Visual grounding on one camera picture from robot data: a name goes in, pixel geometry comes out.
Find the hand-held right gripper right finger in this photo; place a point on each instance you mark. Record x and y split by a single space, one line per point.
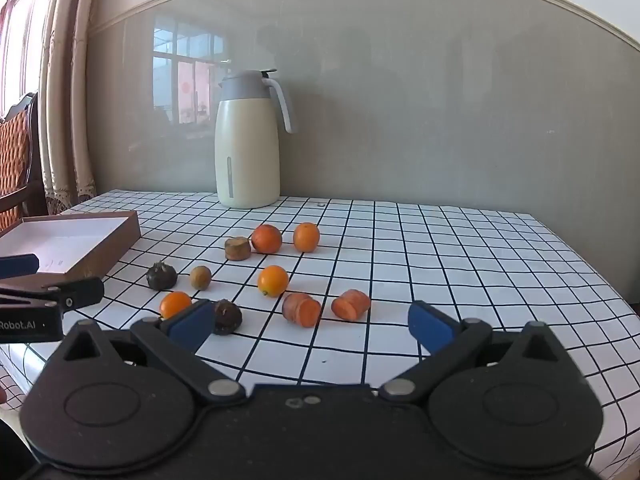
430 326

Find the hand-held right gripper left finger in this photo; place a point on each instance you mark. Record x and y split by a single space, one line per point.
192 324

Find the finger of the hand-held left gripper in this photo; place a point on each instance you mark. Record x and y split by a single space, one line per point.
75 292
20 264

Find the small orange kumquat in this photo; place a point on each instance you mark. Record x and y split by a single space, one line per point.
273 280
175 304

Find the small brown round fruit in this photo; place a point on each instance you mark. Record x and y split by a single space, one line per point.
200 277

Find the brown cardboard box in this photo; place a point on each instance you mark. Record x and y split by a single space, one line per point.
75 240

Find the dark water chestnut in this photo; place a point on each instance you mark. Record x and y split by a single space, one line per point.
161 276
229 316

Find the brown cylindrical vegetable piece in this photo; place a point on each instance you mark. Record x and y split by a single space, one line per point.
237 249

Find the reddish orange tangerine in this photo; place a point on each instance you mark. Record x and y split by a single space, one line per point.
266 238

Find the white black checked tablecloth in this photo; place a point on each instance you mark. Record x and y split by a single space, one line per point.
450 270

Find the carrot piece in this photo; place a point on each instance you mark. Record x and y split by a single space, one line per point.
351 304
301 309

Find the wooden sofa orange cushions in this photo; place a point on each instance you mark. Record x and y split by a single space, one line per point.
17 160

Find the round orange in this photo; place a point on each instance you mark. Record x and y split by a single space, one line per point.
306 237

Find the beige lace curtain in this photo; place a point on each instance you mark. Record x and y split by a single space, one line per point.
62 110

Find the cream thermos jug grey lid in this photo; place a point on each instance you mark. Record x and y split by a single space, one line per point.
247 150

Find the window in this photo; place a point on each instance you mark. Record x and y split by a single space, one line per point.
20 35

